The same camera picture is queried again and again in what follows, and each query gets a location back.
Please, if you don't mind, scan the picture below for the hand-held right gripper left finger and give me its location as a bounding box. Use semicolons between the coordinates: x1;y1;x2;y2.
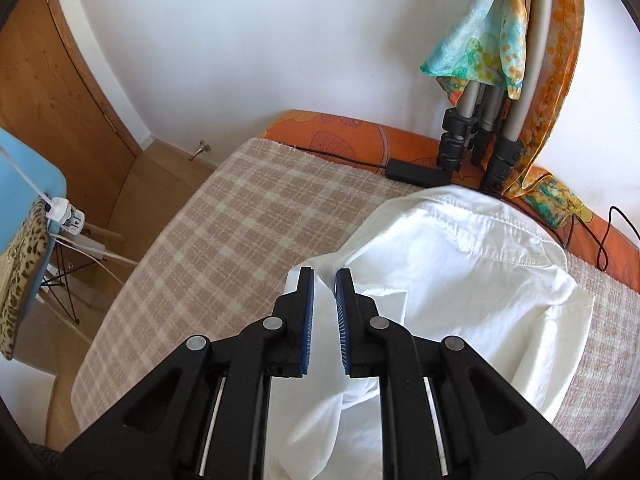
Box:
60;266;317;480

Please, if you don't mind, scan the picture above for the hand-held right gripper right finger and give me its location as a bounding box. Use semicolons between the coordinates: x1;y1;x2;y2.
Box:
334;268;586;480

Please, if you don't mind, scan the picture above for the white long-sleeved shirt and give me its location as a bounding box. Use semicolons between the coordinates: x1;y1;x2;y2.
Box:
267;185;596;480

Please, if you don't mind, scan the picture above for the beige checked blanket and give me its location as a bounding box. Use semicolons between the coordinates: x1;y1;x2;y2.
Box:
72;137;640;441

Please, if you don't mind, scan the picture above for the black power adapter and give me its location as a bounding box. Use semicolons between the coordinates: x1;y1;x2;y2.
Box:
386;158;451;186

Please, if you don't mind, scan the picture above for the orange patterned mattress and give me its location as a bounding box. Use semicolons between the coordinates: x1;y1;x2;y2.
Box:
260;109;640;293

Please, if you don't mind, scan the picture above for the folded grey tripod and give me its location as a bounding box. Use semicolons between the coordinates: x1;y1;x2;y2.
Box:
435;0;556;196

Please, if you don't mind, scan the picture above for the white clip lamp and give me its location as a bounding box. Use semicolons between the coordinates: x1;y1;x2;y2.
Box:
0;146;87;235

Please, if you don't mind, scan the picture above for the leopard print cloth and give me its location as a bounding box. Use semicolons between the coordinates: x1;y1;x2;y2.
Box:
0;197;54;360

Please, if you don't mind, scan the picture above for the colourful silk scarf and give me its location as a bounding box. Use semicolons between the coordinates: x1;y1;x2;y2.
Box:
419;0;548;101

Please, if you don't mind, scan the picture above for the blue chair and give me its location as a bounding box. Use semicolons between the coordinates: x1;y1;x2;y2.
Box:
0;127;126;327

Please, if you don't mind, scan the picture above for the wooden door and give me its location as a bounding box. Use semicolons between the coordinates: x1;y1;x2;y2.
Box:
0;0;143;281

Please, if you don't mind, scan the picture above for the orange patterned cloth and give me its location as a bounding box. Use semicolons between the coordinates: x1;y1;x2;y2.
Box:
500;0;598;231

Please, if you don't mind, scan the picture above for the black power cord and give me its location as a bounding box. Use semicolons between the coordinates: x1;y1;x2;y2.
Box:
295;146;389;169

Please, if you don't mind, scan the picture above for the white lamp cable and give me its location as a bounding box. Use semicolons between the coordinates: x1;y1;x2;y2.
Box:
50;232;144;267

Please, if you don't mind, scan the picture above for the black ring light cable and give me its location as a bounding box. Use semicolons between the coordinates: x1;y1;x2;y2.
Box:
597;206;635;272

